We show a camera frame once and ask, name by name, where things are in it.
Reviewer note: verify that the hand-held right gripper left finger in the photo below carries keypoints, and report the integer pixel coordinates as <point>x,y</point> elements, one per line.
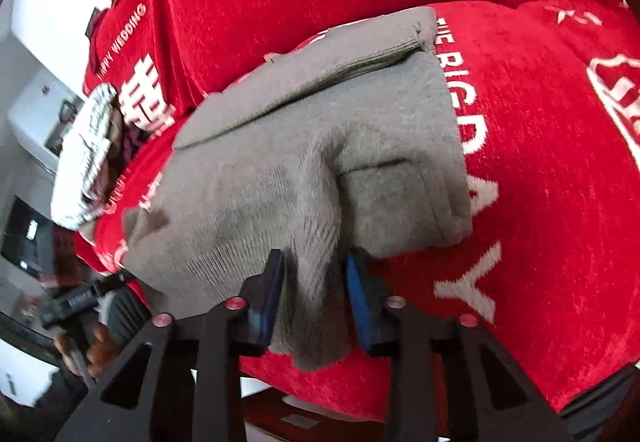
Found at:
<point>270,312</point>

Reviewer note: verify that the small pink object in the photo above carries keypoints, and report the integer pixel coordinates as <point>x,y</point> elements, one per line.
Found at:
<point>271,57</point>

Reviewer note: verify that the white cabinet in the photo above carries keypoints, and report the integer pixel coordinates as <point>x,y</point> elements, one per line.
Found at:
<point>42,111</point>

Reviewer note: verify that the white striped cloth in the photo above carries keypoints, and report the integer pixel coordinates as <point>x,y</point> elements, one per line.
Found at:
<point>80,161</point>

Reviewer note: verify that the grey sweater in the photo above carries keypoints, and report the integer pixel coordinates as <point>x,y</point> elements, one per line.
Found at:
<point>280,161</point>

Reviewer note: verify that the dark patterned cloth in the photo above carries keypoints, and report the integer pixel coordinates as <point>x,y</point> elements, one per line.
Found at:
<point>127,139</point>

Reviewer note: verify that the red printed sofa cover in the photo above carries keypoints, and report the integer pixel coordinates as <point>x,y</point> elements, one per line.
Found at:
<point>525,146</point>

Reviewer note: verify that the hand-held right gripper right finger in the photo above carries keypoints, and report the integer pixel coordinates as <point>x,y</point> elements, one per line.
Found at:
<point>357,307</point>

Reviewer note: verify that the person's left hand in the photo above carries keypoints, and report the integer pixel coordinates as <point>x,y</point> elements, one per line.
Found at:
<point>102,352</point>

